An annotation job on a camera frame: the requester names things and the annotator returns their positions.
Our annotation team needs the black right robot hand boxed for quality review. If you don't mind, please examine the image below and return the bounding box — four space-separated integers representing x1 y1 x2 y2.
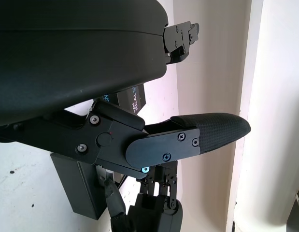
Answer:
103 159 184 232

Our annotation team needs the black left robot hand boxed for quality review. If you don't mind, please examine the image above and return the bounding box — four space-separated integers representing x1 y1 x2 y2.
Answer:
0 0 251 181

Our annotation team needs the black RealSense box lid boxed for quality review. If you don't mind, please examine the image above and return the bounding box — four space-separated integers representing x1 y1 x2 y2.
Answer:
100 83 147 115

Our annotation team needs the black box base foam insert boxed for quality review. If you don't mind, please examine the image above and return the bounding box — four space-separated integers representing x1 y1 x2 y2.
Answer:
50 152 128 221

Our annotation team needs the dark blurred background object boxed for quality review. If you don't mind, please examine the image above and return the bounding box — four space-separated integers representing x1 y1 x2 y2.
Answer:
285 192 299 232

